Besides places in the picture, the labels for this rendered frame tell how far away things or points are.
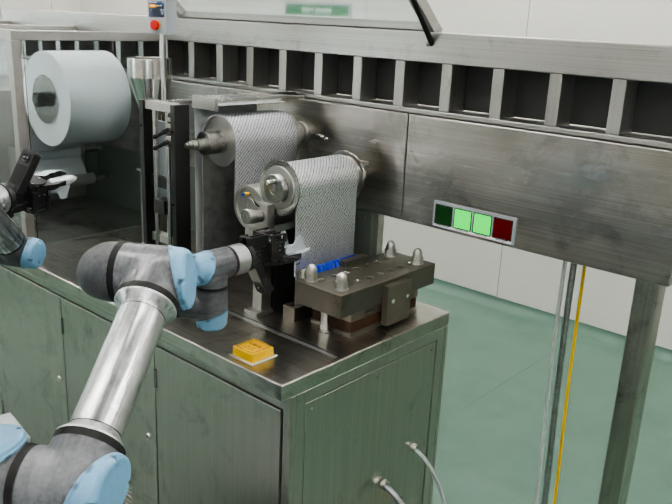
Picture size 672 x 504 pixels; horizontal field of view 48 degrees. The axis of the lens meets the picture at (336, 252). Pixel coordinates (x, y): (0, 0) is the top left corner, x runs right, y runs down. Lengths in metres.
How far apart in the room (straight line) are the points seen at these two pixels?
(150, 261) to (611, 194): 1.03
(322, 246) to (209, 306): 0.41
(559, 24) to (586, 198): 2.68
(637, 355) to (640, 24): 2.51
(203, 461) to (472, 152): 1.07
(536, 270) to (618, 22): 1.45
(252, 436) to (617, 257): 0.95
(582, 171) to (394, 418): 0.82
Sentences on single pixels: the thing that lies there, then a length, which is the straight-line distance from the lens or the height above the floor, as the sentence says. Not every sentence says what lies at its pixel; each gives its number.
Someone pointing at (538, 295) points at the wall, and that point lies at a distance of 4.70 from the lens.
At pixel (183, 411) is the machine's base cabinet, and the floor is 0.67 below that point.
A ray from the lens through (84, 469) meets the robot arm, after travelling 1.21.
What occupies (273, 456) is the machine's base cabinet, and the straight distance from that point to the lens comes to 1.85.
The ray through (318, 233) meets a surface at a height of 1.12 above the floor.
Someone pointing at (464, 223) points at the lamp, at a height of 1.18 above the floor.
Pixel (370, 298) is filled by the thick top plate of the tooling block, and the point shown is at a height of 1.00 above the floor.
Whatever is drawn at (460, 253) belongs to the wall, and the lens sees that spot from 4.91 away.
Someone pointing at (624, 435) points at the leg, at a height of 0.67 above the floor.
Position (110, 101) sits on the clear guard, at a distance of 2.80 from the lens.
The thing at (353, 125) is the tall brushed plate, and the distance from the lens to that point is 2.23.
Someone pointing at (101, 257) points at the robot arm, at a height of 1.24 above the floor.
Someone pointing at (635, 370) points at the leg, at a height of 0.85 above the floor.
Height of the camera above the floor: 1.68
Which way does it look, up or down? 17 degrees down
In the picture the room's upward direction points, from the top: 3 degrees clockwise
